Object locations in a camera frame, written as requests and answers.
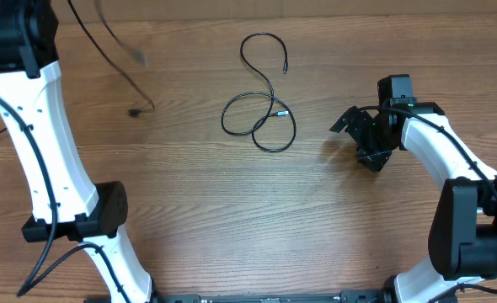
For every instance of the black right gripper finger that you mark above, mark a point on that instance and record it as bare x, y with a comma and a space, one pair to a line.
373, 160
345, 119

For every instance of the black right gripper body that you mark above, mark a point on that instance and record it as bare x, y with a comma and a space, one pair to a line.
369, 135

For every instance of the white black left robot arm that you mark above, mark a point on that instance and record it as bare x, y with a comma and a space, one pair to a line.
65, 202

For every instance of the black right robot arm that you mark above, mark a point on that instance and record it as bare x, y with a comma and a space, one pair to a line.
462, 243

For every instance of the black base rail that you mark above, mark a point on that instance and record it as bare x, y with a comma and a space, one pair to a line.
344, 296

